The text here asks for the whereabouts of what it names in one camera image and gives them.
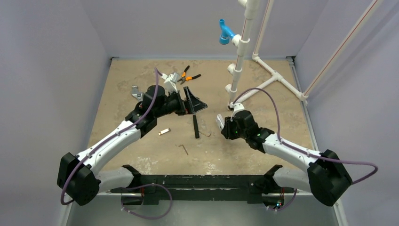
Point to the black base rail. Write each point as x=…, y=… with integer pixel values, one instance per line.
x=252, y=189

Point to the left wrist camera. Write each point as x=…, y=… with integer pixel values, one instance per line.
x=169, y=83

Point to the orange black pliers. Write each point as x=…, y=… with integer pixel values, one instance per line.
x=185, y=78

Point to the claw hammer black handle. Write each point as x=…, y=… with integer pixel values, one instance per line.
x=195, y=126

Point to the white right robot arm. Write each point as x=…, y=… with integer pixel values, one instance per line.
x=320, y=173

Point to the white air conditioner remote control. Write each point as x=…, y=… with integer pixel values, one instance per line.
x=220, y=121

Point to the silver white battery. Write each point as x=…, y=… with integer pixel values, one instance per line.
x=164, y=131

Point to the white pvc pipe frame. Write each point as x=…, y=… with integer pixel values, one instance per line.
x=276, y=30

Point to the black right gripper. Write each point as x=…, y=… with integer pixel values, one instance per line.
x=227, y=131

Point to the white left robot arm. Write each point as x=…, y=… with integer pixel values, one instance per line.
x=80, y=176

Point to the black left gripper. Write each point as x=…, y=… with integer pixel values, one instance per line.
x=184, y=108

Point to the bronze hex key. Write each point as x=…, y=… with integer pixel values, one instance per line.
x=205, y=134

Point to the blue pipe fitting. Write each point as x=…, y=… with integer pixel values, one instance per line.
x=226, y=33

